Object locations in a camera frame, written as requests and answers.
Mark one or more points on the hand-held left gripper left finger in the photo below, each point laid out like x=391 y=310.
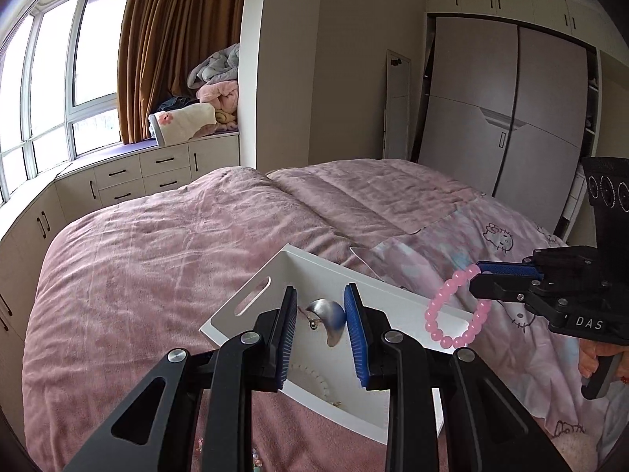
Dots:
x=289 y=339

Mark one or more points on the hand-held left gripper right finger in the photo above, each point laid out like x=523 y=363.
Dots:
x=355 y=339

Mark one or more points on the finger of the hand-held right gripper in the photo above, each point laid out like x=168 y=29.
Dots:
x=501 y=268
x=494 y=287

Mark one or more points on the white tray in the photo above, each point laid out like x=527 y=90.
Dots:
x=255 y=275

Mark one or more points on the person's right hand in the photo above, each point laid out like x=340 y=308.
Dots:
x=588 y=361

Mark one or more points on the silver crescent earring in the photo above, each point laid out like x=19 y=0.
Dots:
x=327 y=317

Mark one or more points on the cartoon cat printed duvet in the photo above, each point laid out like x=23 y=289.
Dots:
x=516 y=349

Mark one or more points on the small colourful trinket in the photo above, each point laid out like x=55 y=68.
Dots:
x=255 y=456
x=200 y=445

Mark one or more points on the pink fleece blanket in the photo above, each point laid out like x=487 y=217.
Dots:
x=162 y=255

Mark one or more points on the grey sliding door wardrobe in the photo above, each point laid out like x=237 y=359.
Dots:
x=506 y=108

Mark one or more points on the cream window seat cabinets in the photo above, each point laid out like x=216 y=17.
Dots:
x=162 y=162

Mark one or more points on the purple seat cushion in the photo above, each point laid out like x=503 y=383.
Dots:
x=137 y=148

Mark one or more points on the pink folded blanket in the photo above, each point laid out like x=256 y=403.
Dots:
x=223 y=98

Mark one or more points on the cream overhead cabinets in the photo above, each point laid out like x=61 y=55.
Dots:
x=516 y=2

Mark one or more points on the grey folded blanket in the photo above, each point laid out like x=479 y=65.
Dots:
x=216 y=66

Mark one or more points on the brown curtain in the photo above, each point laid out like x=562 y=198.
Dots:
x=182 y=44

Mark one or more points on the white framed window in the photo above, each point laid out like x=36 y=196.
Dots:
x=54 y=83

